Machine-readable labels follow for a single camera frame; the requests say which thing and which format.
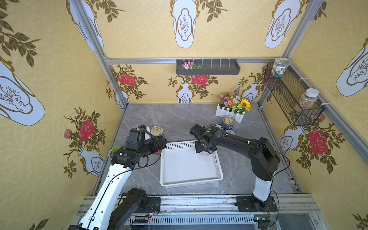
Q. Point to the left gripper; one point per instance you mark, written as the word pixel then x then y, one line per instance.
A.
pixel 159 141

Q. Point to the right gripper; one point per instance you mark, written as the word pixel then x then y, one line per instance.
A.
pixel 200 145

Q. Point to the blue labelled tin can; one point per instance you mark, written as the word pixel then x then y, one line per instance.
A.
pixel 157 131

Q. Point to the white plastic basket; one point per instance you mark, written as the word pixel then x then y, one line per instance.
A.
pixel 182 166

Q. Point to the pink small can front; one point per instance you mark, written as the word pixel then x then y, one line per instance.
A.
pixel 204 153

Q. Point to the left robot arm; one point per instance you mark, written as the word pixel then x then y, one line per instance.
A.
pixel 115 184

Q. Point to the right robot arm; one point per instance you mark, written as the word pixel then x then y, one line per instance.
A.
pixel 264 162

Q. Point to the blue can near flowers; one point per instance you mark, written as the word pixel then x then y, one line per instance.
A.
pixel 228 123

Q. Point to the potted succulent white pot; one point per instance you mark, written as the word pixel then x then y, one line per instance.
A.
pixel 112 151

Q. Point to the flower box white fence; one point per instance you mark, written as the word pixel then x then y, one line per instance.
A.
pixel 232 105

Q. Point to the pink artificial flowers on shelf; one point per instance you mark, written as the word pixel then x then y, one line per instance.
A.
pixel 190 65

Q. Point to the patterned jar on rack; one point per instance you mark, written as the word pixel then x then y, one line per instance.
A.
pixel 279 67

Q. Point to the clear jar white lid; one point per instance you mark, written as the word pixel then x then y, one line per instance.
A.
pixel 308 99

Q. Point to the grey wall shelf tray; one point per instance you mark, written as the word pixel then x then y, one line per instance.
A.
pixel 213 66

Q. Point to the black wire wall basket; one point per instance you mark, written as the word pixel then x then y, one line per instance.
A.
pixel 287 90

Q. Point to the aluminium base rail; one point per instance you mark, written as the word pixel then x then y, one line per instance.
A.
pixel 284 211

